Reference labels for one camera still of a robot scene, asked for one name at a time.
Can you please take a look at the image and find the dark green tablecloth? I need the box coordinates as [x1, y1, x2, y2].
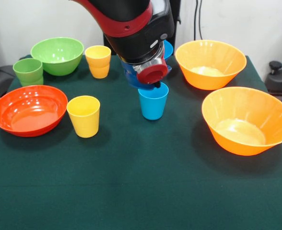
[0, 54, 282, 230]

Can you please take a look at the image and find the dark blue plastic bowl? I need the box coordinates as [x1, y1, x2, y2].
[121, 59, 172, 91]

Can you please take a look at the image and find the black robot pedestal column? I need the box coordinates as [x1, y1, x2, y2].
[101, 0, 182, 56]

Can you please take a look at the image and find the black hanging cable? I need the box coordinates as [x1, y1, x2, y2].
[193, 0, 204, 41]

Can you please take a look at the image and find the light blue plastic cup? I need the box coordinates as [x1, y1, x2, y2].
[138, 81, 169, 121]

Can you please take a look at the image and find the red plastic bowl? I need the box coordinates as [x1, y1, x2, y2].
[0, 85, 69, 138]

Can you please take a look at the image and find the green plastic bowl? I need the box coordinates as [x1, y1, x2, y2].
[30, 36, 85, 77]

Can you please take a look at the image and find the orange plastic bowl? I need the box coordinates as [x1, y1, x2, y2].
[175, 39, 247, 91]
[201, 86, 282, 157]

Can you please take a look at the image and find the light blue plastic bowl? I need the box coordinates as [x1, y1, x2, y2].
[164, 39, 174, 60]

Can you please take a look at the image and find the yellow plastic cup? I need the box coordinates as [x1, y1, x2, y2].
[84, 45, 112, 68]
[89, 64, 110, 79]
[66, 95, 101, 138]

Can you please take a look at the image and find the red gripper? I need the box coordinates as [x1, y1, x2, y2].
[136, 63, 168, 89]

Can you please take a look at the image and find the green plastic cup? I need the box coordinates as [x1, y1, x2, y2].
[12, 57, 44, 82]
[18, 75, 45, 87]

